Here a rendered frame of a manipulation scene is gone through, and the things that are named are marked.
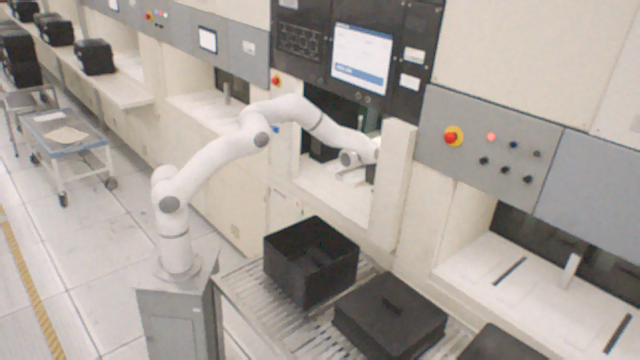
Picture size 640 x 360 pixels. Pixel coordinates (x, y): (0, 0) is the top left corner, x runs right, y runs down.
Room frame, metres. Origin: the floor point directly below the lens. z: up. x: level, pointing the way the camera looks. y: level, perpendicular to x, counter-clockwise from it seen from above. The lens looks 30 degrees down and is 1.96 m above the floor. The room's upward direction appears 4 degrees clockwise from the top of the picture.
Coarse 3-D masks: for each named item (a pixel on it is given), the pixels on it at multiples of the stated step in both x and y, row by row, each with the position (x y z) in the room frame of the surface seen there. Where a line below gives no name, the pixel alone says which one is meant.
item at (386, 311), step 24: (360, 288) 1.16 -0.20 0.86; (384, 288) 1.16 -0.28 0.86; (408, 288) 1.17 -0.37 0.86; (336, 312) 1.07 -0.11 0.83; (360, 312) 1.04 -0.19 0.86; (384, 312) 1.05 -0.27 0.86; (408, 312) 1.06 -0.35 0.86; (432, 312) 1.06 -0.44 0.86; (360, 336) 0.98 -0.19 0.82; (384, 336) 0.95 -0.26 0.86; (408, 336) 0.95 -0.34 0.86; (432, 336) 1.00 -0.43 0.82
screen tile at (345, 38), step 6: (342, 36) 1.69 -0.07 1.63; (348, 36) 1.67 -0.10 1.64; (354, 36) 1.64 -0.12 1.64; (360, 36) 1.62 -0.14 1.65; (342, 42) 1.69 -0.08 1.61; (348, 42) 1.66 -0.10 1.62; (354, 42) 1.64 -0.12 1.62; (336, 48) 1.71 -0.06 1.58; (354, 48) 1.64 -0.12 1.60; (336, 54) 1.71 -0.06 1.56; (342, 54) 1.68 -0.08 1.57; (348, 54) 1.66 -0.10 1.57; (354, 54) 1.64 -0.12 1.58; (342, 60) 1.68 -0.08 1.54; (348, 60) 1.66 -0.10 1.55; (354, 60) 1.63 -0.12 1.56
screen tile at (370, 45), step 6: (366, 42) 1.60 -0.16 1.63; (372, 42) 1.58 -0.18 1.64; (378, 42) 1.56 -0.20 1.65; (366, 48) 1.60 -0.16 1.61; (372, 48) 1.57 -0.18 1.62; (378, 48) 1.55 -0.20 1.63; (384, 54) 1.53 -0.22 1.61; (366, 60) 1.59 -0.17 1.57; (372, 60) 1.57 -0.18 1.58; (384, 60) 1.53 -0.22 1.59; (360, 66) 1.61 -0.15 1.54; (366, 66) 1.59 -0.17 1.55; (372, 66) 1.57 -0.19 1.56; (378, 66) 1.55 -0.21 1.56; (384, 66) 1.53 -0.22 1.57; (378, 72) 1.54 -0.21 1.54; (384, 72) 1.52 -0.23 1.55
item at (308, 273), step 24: (312, 216) 1.49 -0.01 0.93; (264, 240) 1.31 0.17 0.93; (288, 240) 1.41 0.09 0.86; (312, 240) 1.50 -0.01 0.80; (336, 240) 1.40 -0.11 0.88; (264, 264) 1.31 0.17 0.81; (288, 264) 1.20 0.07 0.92; (312, 264) 1.38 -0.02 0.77; (336, 264) 1.22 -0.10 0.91; (288, 288) 1.19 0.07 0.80; (312, 288) 1.15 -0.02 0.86; (336, 288) 1.23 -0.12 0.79
